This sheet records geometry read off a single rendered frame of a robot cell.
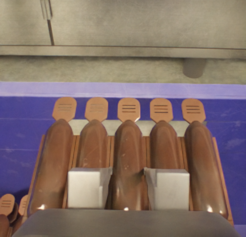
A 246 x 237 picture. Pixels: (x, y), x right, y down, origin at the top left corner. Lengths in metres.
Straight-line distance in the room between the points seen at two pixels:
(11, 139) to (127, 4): 0.53
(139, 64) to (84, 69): 0.16
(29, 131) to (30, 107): 0.03
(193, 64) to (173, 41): 0.13
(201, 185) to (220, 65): 0.85
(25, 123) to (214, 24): 0.60
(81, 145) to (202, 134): 0.07
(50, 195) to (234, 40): 0.72
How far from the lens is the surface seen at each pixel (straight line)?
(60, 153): 0.19
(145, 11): 0.77
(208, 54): 0.85
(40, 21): 0.81
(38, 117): 0.26
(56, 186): 0.17
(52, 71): 0.97
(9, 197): 0.34
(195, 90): 0.25
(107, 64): 0.98
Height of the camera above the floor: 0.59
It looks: 46 degrees down
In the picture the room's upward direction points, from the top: straight up
